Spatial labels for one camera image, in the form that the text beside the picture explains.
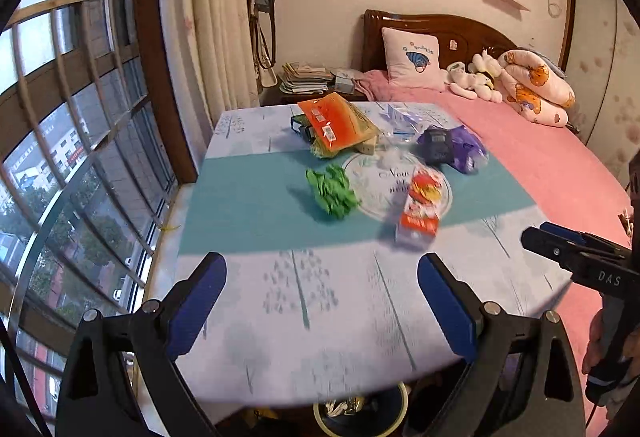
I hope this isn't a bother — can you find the round trash bin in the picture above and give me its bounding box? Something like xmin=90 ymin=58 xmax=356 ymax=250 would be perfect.
xmin=313 ymin=382 xmax=410 ymax=437

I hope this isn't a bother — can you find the orange patterned bolster pillow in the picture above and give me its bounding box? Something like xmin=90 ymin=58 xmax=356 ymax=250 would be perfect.
xmin=497 ymin=48 xmax=576 ymax=127

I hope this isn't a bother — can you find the pink embroidered pillow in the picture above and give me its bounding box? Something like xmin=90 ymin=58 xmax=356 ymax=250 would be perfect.
xmin=381 ymin=27 xmax=447 ymax=93

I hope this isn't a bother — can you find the clear plastic wrapper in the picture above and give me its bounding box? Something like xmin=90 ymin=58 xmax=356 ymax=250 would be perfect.
xmin=372 ymin=130 xmax=426 ymax=168

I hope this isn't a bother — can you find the red and white snack packet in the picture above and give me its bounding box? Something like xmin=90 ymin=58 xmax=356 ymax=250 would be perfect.
xmin=395 ymin=166 xmax=453 ymax=249

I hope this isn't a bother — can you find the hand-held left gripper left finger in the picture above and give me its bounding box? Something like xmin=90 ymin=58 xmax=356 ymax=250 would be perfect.
xmin=55 ymin=252 xmax=228 ymax=437

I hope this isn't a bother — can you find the dark green and yellow carton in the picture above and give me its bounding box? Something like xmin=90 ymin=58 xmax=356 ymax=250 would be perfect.
xmin=291 ymin=114 xmax=317 ymax=141

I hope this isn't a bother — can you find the white hanging bag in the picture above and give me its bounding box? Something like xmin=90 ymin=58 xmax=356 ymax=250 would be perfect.
xmin=256 ymin=66 xmax=279 ymax=93

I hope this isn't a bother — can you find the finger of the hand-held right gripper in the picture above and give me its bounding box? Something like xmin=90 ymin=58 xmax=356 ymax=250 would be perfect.
xmin=521 ymin=226 xmax=626 ymax=272
xmin=540 ymin=221 xmax=633 ymax=250

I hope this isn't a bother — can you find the blue and white carton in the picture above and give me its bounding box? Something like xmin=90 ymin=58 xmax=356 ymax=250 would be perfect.
xmin=381 ymin=101 xmax=427 ymax=134

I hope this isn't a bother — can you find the window with metal bars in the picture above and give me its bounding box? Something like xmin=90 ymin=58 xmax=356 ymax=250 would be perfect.
xmin=0 ymin=0 xmax=199 ymax=437

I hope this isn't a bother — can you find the stack of books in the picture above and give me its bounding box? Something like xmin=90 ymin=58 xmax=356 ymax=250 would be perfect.
xmin=278 ymin=62 xmax=335 ymax=96

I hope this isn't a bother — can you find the dark wooden nightstand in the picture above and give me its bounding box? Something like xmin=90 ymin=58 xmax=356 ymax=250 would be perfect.
xmin=260 ymin=81 xmax=369 ymax=107

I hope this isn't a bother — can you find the wooden bed headboard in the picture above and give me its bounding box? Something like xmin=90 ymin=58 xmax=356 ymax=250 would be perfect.
xmin=362 ymin=9 xmax=517 ymax=74

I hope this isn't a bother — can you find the grey plastic box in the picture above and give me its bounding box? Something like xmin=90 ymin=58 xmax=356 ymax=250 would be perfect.
xmin=332 ymin=70 xmax=359 ymax=93

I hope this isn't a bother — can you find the crumpled green wrapper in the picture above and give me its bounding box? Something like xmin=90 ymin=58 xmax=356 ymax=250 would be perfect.
xmin=306 ymin=164 xmax=362 ymax=222

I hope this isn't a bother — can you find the pink bed sheet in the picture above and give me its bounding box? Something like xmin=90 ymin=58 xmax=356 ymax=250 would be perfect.
xmin=360 ymin=81 xmax=634 ymax=368

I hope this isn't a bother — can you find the purple snack packet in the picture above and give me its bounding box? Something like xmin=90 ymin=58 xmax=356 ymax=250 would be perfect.
xmin=416 ymin=124 xmax=490 ymax=174

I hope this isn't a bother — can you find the folded pink blanket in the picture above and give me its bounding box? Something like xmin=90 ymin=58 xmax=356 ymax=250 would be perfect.
xmin=357 ymin=70 xmax=397 ymax=101

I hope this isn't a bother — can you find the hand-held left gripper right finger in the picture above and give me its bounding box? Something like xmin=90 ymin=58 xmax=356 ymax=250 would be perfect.
xmin=417 ymin=253 xmax=586 ymax=437

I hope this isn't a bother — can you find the floral wardrobe door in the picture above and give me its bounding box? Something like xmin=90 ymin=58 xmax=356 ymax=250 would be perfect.
xmin=559 ymin=0 xmax=640 ymax=170

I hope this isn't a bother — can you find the person's right hand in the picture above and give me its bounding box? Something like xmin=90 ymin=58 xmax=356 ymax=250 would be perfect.
xmin=581 ymin=312 xmax=640 ymax=399

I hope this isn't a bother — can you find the cream curtain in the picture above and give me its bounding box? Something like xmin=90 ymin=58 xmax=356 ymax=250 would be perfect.
xmin=160 ymin=0 xmax=262 ymax=114

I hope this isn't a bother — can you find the tree print tablecloth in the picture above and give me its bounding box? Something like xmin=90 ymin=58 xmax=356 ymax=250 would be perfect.
xmin=147 ymin=101 xmax=576 ymax=418

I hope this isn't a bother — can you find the orange snack bag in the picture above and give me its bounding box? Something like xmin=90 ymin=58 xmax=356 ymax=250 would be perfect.
xmin=297 ymin=92 xmax=382 ymax=153

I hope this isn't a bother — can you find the yellow paper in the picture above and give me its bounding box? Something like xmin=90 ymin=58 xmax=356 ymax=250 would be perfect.
xmin=310 ymin=141 xmax=357 ymax=161

